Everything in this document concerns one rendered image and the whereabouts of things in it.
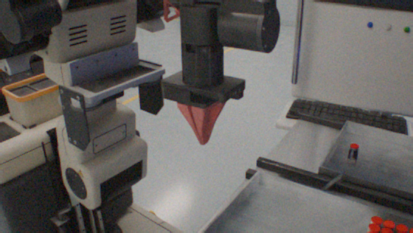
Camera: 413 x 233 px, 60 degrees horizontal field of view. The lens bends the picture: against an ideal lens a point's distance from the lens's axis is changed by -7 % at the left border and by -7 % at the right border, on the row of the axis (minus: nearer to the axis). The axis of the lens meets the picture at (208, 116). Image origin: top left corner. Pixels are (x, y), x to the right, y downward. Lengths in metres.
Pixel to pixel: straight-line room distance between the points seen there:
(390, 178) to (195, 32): 0.61
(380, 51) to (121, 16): 0.85
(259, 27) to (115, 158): 0.74
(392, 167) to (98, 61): 0.76
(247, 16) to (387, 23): 0.94
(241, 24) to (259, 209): 0.42
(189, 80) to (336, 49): 0.93
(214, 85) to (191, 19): 0.09
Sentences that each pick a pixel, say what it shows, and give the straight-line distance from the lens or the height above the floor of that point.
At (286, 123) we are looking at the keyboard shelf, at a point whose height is 0.80.
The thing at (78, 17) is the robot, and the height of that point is 1.20.
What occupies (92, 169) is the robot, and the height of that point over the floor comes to 0.80.
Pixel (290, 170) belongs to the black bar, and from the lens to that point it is 0.85.
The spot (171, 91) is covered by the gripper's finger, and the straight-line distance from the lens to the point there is 0.52.
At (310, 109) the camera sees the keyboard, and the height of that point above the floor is 0.83.
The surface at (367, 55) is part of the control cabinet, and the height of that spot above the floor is 1.00.
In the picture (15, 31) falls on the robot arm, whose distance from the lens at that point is 0.77.
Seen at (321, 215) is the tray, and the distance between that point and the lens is 0.77.
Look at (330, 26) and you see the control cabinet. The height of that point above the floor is 1.09.
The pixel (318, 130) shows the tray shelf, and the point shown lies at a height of 0.88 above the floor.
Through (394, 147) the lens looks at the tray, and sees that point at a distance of 1.06.
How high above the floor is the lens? 1.37
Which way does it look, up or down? 26 degrees down
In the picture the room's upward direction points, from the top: straight up
